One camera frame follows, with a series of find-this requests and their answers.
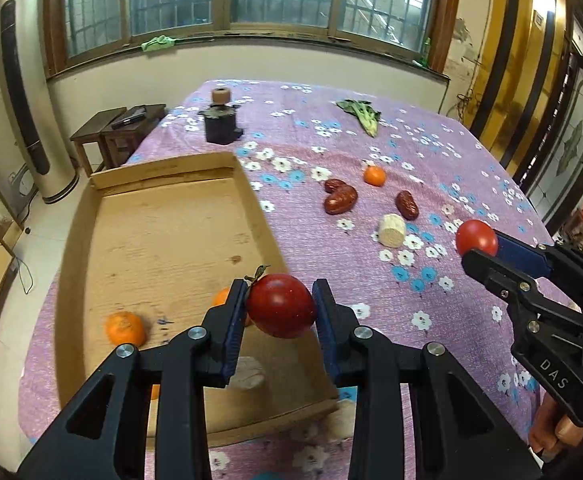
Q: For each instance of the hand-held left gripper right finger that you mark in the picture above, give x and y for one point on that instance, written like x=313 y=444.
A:
x=327 y=332

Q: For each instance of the purple floral tablecloth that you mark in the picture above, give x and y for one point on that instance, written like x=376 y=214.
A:
x=321 y=260

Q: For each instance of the black device with wooden knob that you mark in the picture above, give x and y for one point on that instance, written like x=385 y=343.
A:
x=220 y=125

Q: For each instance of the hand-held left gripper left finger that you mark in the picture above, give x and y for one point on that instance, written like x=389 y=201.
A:
x=234 y=332

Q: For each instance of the green vegetable leaf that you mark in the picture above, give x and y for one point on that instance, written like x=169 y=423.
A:
x=361 y=114

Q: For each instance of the red tomato with stem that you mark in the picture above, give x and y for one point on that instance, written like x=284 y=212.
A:
x=280 y=306

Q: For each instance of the dark wooden stool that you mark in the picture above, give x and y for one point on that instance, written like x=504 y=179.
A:
x=91 y=132
x=126 y=142

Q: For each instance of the flat black box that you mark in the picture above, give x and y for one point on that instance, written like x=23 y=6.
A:
x=127 y=116

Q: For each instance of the small orange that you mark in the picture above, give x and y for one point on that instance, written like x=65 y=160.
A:
x=374 y=176

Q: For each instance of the pale yam chunk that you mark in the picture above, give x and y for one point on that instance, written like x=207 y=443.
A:
x=249 y=372
x=390 y=230

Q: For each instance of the red date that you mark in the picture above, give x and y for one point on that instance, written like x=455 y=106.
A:
x=407 y=205
x=334 y=185
x=341 y=201

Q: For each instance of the glass panel door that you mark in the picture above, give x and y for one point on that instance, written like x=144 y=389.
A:
x=571 y=125

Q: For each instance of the person's right hand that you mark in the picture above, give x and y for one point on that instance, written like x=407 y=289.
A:
x=544 y=432

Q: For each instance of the green cloth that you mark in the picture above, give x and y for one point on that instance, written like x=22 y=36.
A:
x=157 y=43

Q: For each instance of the cardboard tray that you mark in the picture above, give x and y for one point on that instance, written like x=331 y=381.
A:
x=171 y=240

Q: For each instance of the standing air conditioner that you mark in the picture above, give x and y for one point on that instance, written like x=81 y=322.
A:
x=26 y=110

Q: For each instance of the large orange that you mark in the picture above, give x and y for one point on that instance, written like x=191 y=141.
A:
x=125 y=329

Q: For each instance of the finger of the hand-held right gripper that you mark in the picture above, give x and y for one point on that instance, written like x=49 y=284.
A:
x=496 y=275
x=521 y=257

